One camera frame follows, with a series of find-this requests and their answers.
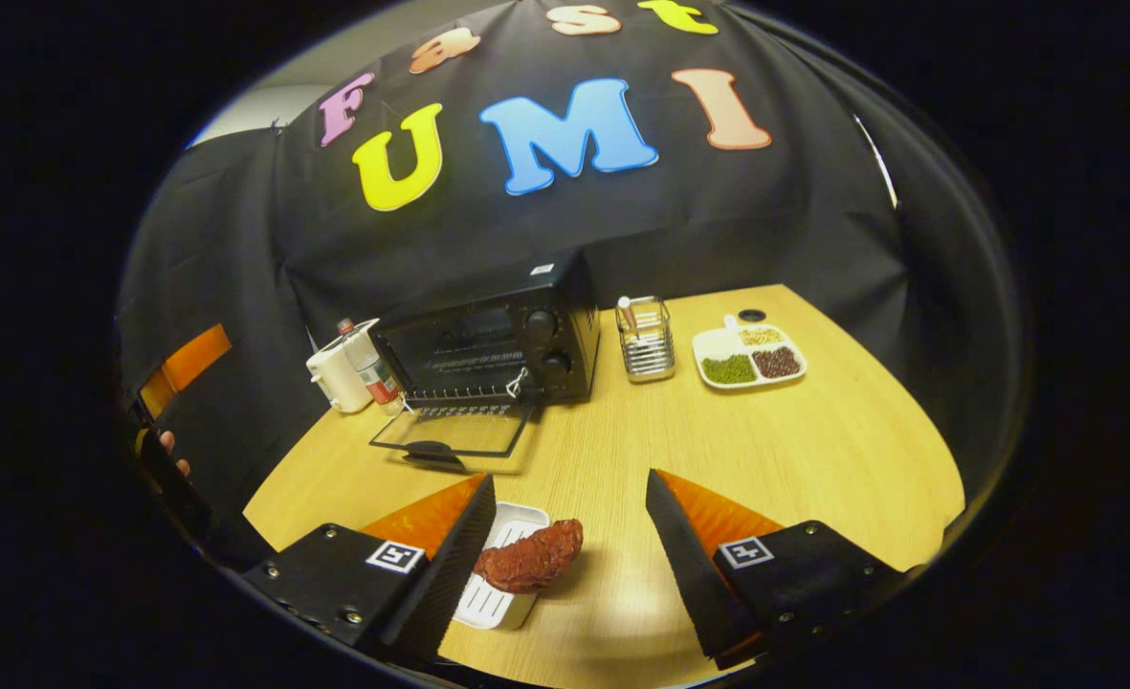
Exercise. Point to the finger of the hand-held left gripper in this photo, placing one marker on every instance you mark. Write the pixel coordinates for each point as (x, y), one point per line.
(196, 354)

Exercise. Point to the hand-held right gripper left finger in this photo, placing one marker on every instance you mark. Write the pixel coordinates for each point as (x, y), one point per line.
(454, 584)

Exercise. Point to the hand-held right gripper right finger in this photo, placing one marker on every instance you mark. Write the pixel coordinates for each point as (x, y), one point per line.
(694, 584)

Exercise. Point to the reddish brown meat piece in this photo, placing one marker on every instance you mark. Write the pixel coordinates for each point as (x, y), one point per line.
(531, 560)

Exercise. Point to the black electric oven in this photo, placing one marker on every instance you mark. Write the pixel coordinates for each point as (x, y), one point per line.
(488, 344)

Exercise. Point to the white ribbed plastic tray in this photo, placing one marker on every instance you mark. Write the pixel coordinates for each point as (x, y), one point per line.
(488, 603)

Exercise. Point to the white toaster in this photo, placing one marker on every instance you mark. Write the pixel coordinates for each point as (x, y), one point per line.
(335, 378)

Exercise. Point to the clear bottle with red label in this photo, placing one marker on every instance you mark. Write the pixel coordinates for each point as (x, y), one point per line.
(373, 368)

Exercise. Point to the white divided plate of beans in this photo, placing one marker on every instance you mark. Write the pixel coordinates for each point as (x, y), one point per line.
(746, 359)

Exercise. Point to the small black round lid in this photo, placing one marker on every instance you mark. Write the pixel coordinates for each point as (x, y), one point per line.
(751, 315)

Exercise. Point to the brown striped cylinder container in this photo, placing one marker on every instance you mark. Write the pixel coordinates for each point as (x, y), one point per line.
(627, 311)

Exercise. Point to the black backdrop cloth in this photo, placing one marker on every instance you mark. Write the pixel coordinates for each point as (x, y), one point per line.
(718, 220)

